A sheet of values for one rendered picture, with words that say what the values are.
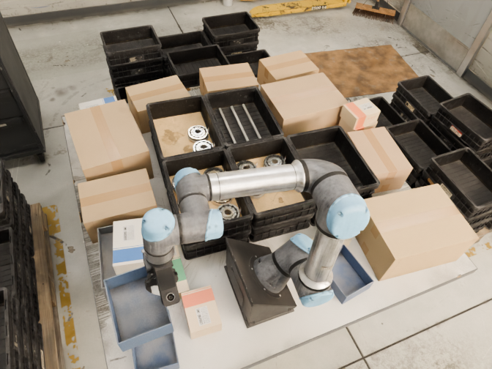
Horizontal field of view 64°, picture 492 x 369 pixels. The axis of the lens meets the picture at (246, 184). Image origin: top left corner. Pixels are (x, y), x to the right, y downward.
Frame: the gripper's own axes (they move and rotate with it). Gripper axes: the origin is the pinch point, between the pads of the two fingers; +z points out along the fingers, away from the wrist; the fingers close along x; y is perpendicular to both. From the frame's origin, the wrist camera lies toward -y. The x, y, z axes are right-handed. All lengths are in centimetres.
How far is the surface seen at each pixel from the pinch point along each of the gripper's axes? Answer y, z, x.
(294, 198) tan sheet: 38, 24, -69
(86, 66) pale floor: 291, 112, 3
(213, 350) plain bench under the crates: -8.6, 41.3, -16.5
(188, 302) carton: 9.4, 34.1, -11.8
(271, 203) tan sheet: 39, 25, -58
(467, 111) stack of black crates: 90, 42, -239
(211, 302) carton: 6.4, 33.4, -20.2
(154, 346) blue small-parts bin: 0.0, 42.5, 3.5
